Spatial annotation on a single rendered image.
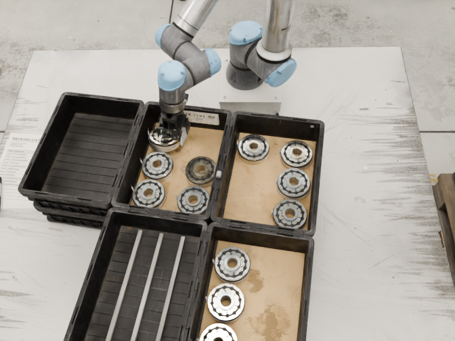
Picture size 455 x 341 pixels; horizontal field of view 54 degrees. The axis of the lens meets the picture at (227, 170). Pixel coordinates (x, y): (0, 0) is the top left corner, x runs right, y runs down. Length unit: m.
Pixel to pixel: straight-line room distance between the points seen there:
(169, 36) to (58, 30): 2.11
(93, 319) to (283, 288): 0.54
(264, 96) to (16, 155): 0.97
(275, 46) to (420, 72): 1.69
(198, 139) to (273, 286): 0.56
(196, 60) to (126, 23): 2.05
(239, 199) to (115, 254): 0.41
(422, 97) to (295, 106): 1.24
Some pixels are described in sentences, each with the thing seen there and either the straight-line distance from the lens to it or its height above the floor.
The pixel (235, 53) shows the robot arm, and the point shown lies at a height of 0.97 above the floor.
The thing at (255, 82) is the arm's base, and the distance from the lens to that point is 1.68.
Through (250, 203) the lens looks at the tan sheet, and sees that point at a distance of 1.40.
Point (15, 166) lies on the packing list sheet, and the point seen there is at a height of 0.70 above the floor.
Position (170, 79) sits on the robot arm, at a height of 1.21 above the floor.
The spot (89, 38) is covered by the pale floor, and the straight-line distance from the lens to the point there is 3.26.
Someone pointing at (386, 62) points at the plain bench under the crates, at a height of 0.70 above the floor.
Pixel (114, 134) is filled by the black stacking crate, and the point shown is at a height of 0.83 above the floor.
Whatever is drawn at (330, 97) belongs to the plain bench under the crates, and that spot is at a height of 0.70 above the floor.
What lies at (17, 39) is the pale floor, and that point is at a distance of 3.46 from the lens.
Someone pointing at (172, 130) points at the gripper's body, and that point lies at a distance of 1.35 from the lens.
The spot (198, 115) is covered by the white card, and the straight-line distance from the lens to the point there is 1.50.
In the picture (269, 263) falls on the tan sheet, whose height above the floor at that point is 0.83.
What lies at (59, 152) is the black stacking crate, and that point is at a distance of 1.64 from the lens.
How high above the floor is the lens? 2.09
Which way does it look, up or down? 60 degrees down
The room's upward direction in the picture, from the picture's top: 6 degrees counter-clockwise
